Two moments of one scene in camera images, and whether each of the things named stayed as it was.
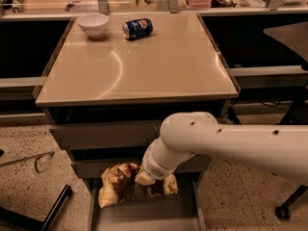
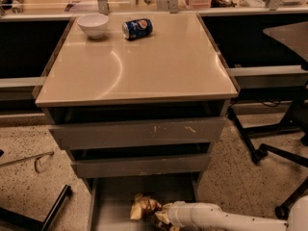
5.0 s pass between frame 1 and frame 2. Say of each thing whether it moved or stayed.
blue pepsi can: stayed
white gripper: moved
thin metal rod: stayed
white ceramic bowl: stayed
